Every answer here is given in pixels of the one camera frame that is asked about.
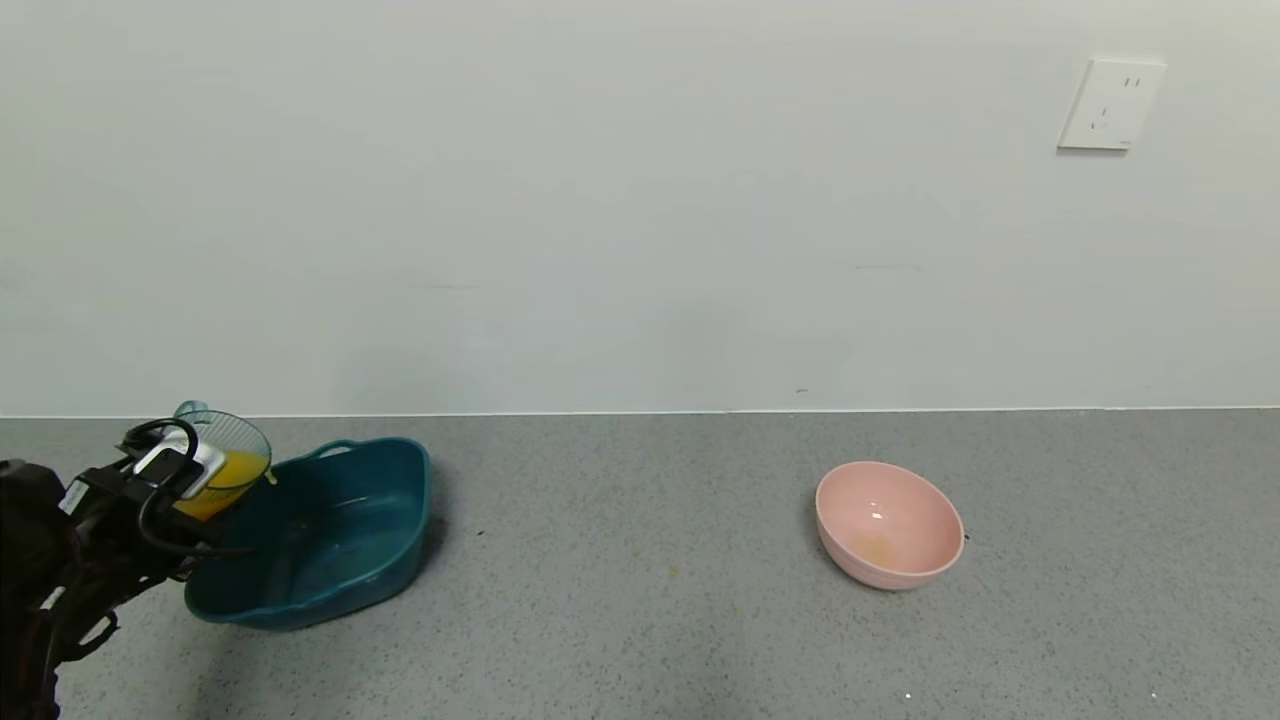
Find orange juice liquid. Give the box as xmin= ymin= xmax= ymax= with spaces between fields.
xmin=175 ymin=450 xmax=279 ymax=522

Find pink bowl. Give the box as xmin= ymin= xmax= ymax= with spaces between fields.
xmin=814 ymin=460 xmax=966 ymax=591

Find teal plastic basin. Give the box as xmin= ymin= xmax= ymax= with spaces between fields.
xmin=184 ymin=437 xmax=433 ymax=632

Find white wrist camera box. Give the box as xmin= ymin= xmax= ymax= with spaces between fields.
xmin=133 ymin=432 xmax=227 ymax=502

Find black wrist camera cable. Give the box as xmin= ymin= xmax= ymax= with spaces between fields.
xmin=118 ymin=417 xmax=253 ymax=561

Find white wall socket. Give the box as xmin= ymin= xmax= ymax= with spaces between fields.
xmin=1057 ymin=57 xmax=1168 ymax=152

